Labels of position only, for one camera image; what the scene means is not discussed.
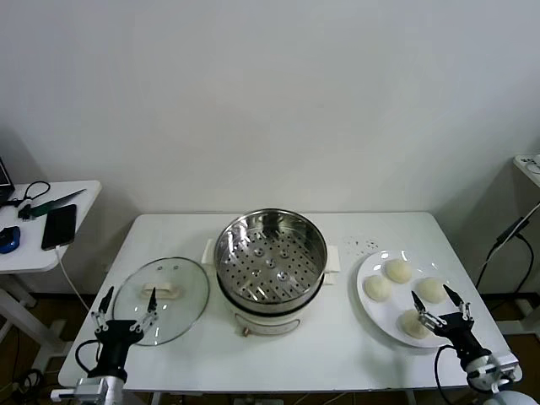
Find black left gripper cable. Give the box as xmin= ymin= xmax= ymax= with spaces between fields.
xmin=74 ymin=339 xmax=102 ymax=379

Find black smartphone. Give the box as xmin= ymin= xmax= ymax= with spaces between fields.
xmin=40 ymin=203 xmax=78 ymax=251

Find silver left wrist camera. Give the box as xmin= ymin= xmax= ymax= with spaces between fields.
xmin=50 ymin=377 xmax=106 ymax=404

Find green black flat strip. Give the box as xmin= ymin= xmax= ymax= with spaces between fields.
xmin=29 ymin=188 xmax=88 ymax=217

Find round glass pot lid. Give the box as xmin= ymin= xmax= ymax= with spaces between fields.
xmin=111 ymin=256 xmax=211 ymax=348

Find white side table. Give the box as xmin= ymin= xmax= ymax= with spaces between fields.
xmin=0 ymin=180 xmax=103 ymax=372

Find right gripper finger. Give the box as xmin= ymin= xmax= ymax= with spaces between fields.
xmin=411 ymin=289 xmax=447 ymax=335
xmin=441 ymin=283 xmax=474 ymax=327

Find black looped cable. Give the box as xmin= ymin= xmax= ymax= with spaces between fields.
xmin=0 ymin=180 xmax=51 ymax=208

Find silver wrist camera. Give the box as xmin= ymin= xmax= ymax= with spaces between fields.
xmin=489 ymin=353 xmax=521 ymax=381
xmin=50 ymin=377 xmax=106 ymax=404

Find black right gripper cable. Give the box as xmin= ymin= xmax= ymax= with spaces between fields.
xmin=434 ymin=344 xmax=457 ymax=405

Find dark crumbs scatter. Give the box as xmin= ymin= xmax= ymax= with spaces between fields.
xmin=343 ymin=238 xmax=379 ymax=257

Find blue computer mouse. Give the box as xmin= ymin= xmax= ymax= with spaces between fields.
xmin=0 ymin=225 xmax=22 ymax=254

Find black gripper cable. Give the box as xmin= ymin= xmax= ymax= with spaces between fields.
xmin=74 ymin=339 xmax=102 ymax=379
xmin=434 ymin=344 xmax=457 ymax=405

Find perforated steel steamer basket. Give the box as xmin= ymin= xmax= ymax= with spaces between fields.
xmin=213 ymin=207 xmax=329 ymax=305

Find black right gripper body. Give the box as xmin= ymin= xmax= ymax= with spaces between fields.
xmin=434 ymin=312 xmax=490 ymax=372

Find white charging cable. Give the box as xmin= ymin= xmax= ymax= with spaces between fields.
xmin=52 ymin=246 xmax=92 ymax=311

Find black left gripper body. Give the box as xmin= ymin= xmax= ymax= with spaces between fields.
xmin=94 ymin=320 xmax=144 ymax=375

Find black floor cables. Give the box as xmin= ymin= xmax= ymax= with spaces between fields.
xmin=0 ymin=366 xmax=47 ymax=405

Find black laptop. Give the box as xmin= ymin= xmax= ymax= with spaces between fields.
xmin=0 ymin=156 xmax=16 ymax=203

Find white steamed baozi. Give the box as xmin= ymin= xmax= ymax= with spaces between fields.
xmin=416 ymin=276 xmax=449 ymax=304
xmin=382 ymin=258 xmax=413 ymax=284
xmin=398 ymin=308 xmax=434 ymax=340
xmin=363 ymin=274 xmax=393 ymax=303

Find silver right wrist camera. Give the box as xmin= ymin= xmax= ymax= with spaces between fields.
xmin=489 ymin=353 xmax=521 ymax=381

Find black hanging power cable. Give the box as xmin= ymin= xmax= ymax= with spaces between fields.
xmin=475 ymin=206 xmax=539 ymax=313

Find white round plate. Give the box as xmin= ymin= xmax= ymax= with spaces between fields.
xmin=356 ymin=249 xmax=467 ymax=349

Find stainless steel steamer pot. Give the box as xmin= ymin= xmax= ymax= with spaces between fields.
xmin=202 ymin=238 xmax=342 ymax=339

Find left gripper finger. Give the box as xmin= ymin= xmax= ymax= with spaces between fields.
xmin=91 ymin=286 xmax=116 ymax=336
xmin=129 ymin=287 xmax=158 ymax=336

